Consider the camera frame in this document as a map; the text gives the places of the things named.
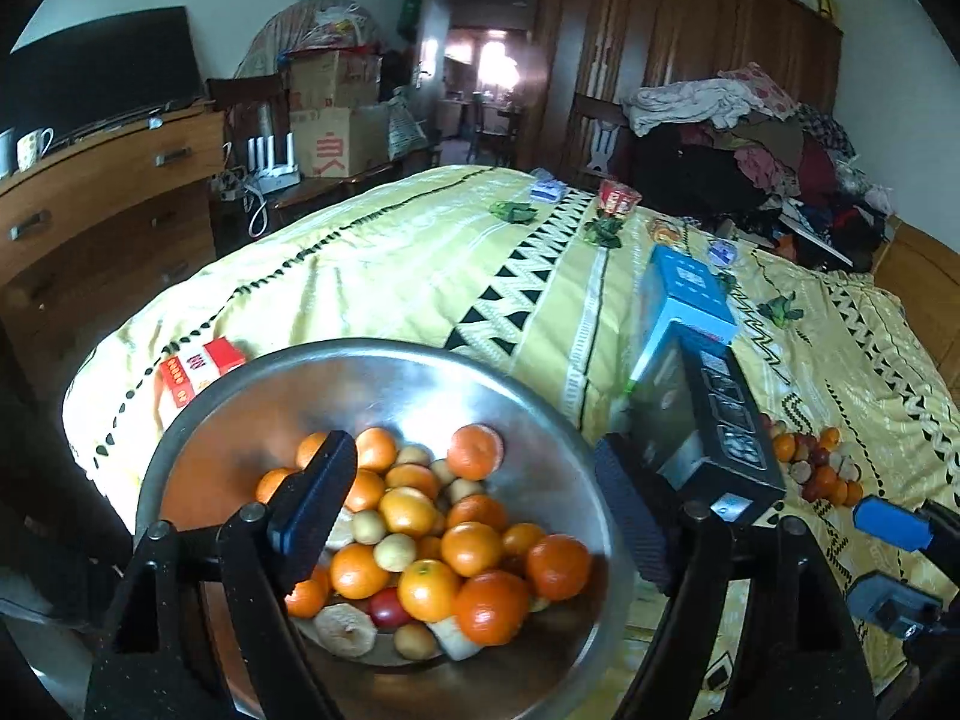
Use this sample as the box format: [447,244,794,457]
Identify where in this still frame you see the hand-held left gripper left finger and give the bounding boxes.
[84,431,359,720]

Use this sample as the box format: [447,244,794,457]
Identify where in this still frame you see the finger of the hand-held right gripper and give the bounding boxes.
[846,571,944,640]
[853,495,960,563]

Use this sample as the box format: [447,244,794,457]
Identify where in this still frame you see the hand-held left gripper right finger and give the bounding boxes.
[595,433,878,720]

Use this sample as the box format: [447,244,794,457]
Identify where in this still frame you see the brown longans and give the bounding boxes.
[352,444,488,661]

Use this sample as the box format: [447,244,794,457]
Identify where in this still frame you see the pile of oranges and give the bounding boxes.
[255,424,593,647]
[772,426,865,507]

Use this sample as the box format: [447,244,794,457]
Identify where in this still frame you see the steel bowl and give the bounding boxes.
[133,339,638,720]

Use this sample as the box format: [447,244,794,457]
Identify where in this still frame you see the black windowed gift box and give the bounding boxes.
[626,330,788,526]

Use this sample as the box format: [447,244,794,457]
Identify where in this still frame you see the red cigarette packet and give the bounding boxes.
[156,337,248,428]

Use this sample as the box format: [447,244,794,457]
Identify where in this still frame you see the blue green printed carton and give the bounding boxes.
[628,244,740,391]

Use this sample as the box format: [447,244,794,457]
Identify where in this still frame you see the wooden headboard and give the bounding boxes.
[874,217,960,398]

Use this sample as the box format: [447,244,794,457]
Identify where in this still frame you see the yellow patterned bed sheet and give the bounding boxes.
[64,165,960,720]

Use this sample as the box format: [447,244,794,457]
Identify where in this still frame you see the red instant noodle cup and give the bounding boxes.
[598,180,642,217]

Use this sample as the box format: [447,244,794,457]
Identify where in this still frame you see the white router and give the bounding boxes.
[238,131,301,192]

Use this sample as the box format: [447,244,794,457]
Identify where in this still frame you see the cardboard box with red print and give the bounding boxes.
[289,105,391,181]

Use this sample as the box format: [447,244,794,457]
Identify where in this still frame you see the wooden chair with white sticker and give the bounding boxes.
[571,94,638,181]

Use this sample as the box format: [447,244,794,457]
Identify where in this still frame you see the pile of clothes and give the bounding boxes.
[626,64,901,271]

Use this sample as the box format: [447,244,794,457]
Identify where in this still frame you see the wooden dresser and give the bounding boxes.
[0,101,230,346]

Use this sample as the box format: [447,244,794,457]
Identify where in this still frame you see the patterned woven bag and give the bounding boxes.
[382,90,428,158]

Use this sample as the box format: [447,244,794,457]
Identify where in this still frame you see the dark wooden chair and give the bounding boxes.
[206,75,290,128]

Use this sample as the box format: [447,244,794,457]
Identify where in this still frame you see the brown cardboard box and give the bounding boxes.
[289,49,383,113]

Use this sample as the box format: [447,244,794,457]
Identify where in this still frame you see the white printed mug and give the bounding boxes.
[15,127,55,172]

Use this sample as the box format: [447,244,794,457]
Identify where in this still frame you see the white door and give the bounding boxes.
[412,0,451,143]

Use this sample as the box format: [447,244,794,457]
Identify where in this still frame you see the large round patterned panel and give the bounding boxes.
[236,0,391,80]

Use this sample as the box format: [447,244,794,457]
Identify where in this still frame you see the wooden wardrobe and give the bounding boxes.
[517,0,845,173]

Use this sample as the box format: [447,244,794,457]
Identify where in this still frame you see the white plastic bag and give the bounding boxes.
[281,4,383,57]

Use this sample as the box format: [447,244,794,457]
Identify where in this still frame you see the black television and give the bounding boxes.
[0,6,207,158]

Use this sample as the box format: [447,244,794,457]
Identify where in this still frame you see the white cable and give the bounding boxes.
[244,184,271,241]

